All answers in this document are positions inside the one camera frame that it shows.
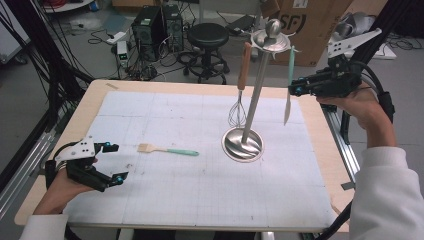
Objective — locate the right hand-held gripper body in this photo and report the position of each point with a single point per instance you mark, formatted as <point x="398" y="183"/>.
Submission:
<point x="340" y="81"/>

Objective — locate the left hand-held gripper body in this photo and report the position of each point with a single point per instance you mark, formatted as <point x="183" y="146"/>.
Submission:
<point x="78" y="150"/>

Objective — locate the steel utensil stand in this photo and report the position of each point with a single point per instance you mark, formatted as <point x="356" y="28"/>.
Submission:
<point x="256" y="96"/>

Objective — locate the person's right hand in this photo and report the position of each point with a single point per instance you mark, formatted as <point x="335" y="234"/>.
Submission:
<point x="363" y="106"/>

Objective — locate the person's left hand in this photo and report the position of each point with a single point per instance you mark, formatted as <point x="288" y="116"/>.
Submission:
<point x="60" y="191"/>

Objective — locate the large cardboard box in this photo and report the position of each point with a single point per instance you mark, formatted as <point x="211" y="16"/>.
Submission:
<point x="316" y="40"/>

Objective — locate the white flat board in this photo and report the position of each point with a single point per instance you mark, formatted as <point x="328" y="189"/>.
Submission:
<point x="386" y="53"/>

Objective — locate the grey crumpled bag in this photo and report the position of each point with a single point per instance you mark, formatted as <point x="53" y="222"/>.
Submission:
<point x="353" y="21"/>

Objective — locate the white grid mat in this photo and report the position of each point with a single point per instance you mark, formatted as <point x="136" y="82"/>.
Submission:
<point x="200" y="186"/>

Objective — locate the black flat device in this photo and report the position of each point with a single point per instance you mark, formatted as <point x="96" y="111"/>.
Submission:
<point x="240" y="24"/>

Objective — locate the small white device green display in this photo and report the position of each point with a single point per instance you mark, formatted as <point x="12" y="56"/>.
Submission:
<point x="122" y="53"/>

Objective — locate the grey tape piece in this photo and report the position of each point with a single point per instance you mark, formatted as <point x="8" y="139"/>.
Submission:
<point x="348" y="186"/>

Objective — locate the black round stool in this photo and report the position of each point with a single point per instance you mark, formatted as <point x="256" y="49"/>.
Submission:
<point x="207" y="35"/>

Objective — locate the white power strip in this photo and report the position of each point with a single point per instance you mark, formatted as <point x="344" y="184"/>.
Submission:
<point x="116" y="37"/>

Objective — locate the large black computer tower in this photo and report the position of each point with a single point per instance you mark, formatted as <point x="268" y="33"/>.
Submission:
<point x="148" y="33"/>

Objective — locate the tan tape strip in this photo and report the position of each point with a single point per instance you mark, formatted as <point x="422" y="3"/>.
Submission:
<point x="336" y="210"/>

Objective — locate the white panel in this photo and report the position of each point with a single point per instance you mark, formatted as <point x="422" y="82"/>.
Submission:
<point x="11" y="36"/>

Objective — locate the narrow black computer tower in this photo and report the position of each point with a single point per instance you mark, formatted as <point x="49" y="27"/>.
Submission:
<point x="173" y="26"/>

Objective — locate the white round table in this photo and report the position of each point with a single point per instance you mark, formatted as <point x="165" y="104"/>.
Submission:
<point x="66" y="6"/>

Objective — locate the aluminium rail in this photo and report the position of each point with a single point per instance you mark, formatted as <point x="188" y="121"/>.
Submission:
<point x="23" y="170"/>
<point x="343" y="146"/>

